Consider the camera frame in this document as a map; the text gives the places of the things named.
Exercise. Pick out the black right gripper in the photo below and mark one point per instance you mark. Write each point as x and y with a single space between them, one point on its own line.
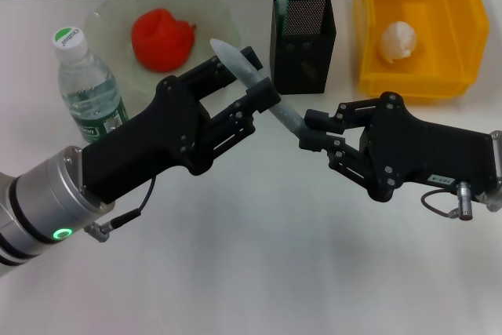
423 150

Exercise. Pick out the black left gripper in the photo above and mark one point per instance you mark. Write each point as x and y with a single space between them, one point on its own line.
149 139

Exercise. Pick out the grey glitter pen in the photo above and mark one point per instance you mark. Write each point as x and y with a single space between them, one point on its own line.
243 68

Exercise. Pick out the white paper ball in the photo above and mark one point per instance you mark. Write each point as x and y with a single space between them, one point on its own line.
398 41

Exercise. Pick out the clear green-label water bottle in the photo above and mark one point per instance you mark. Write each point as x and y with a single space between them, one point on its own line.
86 84

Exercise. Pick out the black mesh pen holder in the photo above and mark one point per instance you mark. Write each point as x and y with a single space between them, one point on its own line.
302 60

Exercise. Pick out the pale green glass plate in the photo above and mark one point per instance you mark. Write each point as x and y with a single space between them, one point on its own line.
117 17

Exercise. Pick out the yellow plastic bin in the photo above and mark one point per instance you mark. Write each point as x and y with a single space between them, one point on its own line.
431 80

